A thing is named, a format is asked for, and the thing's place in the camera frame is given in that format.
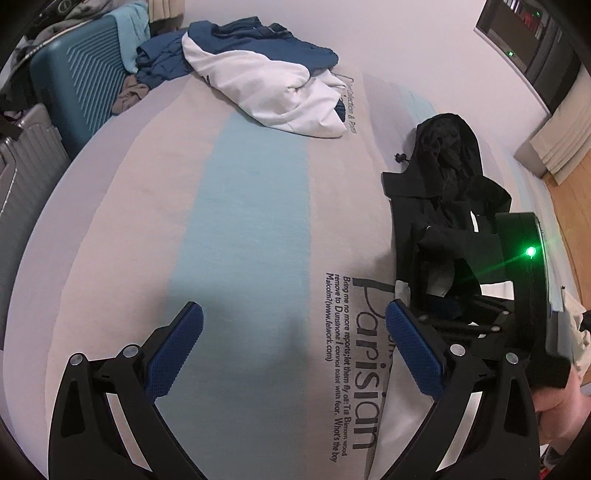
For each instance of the grey ribbed suitcase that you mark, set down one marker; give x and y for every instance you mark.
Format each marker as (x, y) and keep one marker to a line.
(27, 157)

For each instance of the brown cloth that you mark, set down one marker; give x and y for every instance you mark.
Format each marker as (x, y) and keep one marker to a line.
(127, 94)

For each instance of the black hooded jacket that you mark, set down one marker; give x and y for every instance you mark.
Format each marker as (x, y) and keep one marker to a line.
(443, 184)

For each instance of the white and blue jacket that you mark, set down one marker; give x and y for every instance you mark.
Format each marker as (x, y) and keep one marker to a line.
(268, 87)

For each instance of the striped printed bed sheet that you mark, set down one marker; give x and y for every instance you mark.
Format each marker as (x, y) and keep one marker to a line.
(240, 207)

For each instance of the teal ribbed suitcase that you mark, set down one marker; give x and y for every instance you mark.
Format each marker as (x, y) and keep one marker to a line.
(78, 87)

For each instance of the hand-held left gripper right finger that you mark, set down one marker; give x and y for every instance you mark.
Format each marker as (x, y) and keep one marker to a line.
(413, 350)

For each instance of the person's white ribbed top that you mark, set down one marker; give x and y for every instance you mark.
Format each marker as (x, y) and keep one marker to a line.
(575, 323)

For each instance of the light blue cloth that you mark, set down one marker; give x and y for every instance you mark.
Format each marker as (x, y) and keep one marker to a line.
(131, 27)

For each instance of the person's right hand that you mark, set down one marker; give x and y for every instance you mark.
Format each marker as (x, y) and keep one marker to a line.
(558, 410)

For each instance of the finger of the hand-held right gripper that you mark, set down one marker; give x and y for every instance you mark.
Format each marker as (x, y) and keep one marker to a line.
(491, 305)
(461, 329)

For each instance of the beige wooden beam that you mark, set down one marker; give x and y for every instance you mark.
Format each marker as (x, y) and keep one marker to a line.
(167, 8)

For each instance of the grey clothes pile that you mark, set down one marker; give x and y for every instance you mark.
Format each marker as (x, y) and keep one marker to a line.
(78, 11)

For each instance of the dark shelf cabinet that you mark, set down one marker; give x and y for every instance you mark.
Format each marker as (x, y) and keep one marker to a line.
(545, 50)

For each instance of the beige curtain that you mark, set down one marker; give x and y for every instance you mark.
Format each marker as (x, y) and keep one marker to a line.
(558, 147)

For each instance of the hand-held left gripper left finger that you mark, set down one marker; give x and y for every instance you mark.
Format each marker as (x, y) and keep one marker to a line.
(178, 350)

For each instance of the navy crumpled garment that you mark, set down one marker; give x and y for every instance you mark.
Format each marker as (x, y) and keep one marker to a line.
(161, 62)

